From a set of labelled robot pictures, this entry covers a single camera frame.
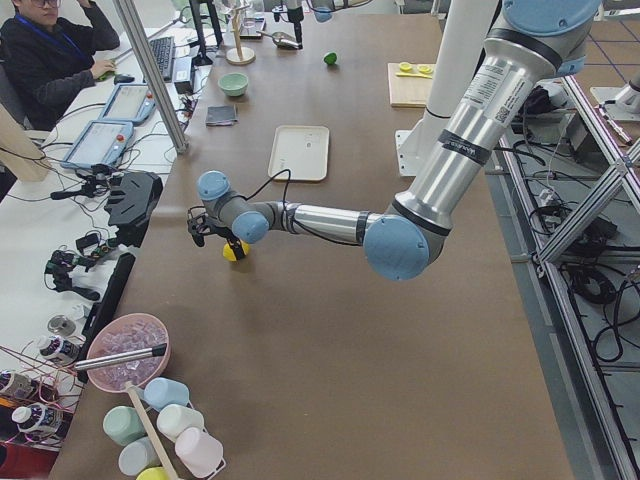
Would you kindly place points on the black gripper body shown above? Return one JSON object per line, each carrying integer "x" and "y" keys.
{"x": 228, "y": 233}

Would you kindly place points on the aluminium frame post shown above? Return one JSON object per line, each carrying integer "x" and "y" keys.
{"x": 135, "y": 31}

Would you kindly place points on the seated person in black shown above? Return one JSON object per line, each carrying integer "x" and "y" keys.
{"x": 51, "y": 59}

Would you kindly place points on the black foam case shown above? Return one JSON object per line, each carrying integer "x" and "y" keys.
{"x": 132, "y": 199}

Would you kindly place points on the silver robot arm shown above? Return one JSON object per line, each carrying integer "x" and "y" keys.
{"x": 323, "y": 10}
{"x": 505, "y": 48}

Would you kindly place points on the blue teach pendant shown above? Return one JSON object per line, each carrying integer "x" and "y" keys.
{"x": 129, "y": 102}
{"x": 101, "y": 142}

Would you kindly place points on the white rabbit tray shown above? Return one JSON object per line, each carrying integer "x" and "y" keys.
{"x": 299, "y": 153}

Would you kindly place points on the yellow cup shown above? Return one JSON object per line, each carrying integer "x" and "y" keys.
{"x": 153, "y": 473}

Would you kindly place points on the grey folded cloth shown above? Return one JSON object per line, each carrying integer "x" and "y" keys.
{"x": 225, "y": 115}

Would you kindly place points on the bamboo cutting board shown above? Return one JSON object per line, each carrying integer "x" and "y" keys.
{"x": 408, "y": 92}

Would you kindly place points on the metal scoop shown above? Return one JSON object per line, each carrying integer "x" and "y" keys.
{"x": 281, "y": 40}

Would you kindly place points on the grey cup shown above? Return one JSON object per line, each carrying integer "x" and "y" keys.
{"x": 138, "y": 456}

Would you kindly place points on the white cup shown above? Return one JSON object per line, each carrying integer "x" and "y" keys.
{"x": 174, "y": 419}

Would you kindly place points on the yellow plastic knife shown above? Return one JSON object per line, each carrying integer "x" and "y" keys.
{"x": 412, "y": 75}

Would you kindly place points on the wooden cup rack handle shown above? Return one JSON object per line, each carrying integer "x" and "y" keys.
{"x": 157, "y": 445}

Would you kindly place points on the yellow lemon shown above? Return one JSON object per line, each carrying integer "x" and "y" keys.
{"x": 224, "y": 252}

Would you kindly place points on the metal tongs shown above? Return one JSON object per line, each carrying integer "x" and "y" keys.
{"x": 123, "y": 357}

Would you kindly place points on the black keyboard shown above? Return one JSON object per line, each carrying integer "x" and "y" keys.
{"x": 163, "y": 53}

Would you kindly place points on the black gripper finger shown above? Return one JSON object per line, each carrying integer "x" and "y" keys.
{"x": 236, "y": 249}

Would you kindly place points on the lower blue teach pendant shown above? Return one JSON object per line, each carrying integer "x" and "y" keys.
{"x": 101, "y": 142}

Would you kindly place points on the green lime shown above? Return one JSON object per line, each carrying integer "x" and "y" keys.
{"x": 330, "y": 58}

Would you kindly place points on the wooden mug tree stand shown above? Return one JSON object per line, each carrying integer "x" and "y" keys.
{"x": 239, "y": 55}

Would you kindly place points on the pink cup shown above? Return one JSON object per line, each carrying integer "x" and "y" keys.
{"x": 200, "y": 452}

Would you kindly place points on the blue cup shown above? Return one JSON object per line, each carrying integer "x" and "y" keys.
{"x": 161, "y": 392}

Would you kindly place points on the green cup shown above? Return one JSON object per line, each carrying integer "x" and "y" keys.
{"x": 123, "y": 425}

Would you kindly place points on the mint green bowl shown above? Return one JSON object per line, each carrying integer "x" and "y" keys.
{"x": 233, "y": 84}

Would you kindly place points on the upper blue teach pendant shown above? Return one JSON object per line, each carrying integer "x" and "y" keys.
{"x": 129, "y": 102}

